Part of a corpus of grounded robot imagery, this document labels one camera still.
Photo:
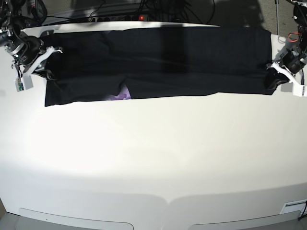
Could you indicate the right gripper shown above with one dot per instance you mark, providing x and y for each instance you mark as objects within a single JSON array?
[{"x": 25, "y": 52}]

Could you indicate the black printed T-shirt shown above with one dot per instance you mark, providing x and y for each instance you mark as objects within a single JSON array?
[{"x": 159, "y": 62}]

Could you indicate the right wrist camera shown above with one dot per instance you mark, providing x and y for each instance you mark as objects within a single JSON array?
[{"x": 23, "y": 83}]

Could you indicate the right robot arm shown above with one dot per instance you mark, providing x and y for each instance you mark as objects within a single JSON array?
[{"x": 16, "y": 15}]

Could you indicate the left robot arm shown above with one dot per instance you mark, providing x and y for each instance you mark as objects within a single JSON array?
[{"x": 298, "y": 40}]

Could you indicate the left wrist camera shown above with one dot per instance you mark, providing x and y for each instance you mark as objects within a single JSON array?
[{"x": 296, "y": 90}]

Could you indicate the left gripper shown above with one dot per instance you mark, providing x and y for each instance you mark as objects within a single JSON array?
[{"x": 287, "y": 63}]

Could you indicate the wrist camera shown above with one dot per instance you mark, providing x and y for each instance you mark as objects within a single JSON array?
[
  {"x": 296, "y": 90},
  {"x": 23, "y": 83}
]

